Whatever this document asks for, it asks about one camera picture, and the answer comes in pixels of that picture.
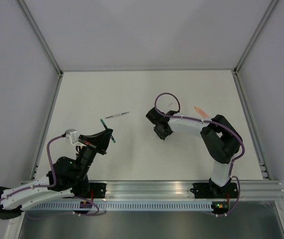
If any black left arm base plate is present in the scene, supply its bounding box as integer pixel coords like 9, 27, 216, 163
69, 182, 107, 200

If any white slotted cable duct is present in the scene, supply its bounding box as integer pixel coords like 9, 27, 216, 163
31, 200, 213, 212

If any left aluminium frame post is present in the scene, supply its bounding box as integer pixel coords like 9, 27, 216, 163
15, 0, 63, 77

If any aluminium frame post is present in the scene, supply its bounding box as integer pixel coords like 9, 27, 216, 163
15, 0, 63, 77
233, 0, 280, 75

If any green gel pen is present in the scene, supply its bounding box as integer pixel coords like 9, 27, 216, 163
99, 118, 117, 144

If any right aluminium frame post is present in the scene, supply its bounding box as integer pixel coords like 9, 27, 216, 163
233, 0, 280, 75

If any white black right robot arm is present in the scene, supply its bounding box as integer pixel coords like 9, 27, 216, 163
146, 107, 245, 198

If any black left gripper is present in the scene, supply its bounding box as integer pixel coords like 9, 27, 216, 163
77, 129, 114, 180

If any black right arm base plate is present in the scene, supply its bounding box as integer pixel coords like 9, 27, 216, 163
190, 182, 239, 199

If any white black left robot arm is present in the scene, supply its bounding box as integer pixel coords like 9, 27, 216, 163
0, 128, 113, 220

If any orange highlighter pen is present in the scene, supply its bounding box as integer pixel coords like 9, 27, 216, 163
194, 107, 209, 119

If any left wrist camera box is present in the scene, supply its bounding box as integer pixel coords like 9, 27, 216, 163
65, 128, 80, 146

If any aluminium mounting rail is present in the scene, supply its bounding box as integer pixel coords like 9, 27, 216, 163
92, 179, 284, 201

